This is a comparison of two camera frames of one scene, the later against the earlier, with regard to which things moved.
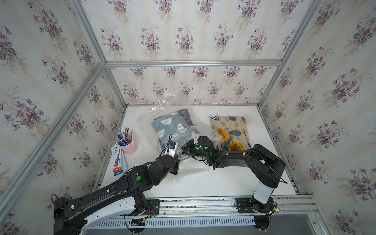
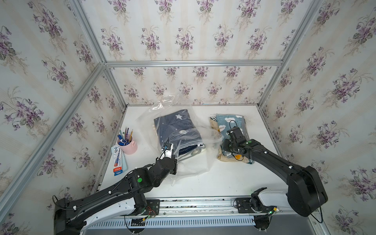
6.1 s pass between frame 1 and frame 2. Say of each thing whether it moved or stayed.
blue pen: stayed
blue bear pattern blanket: moved
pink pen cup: stayed
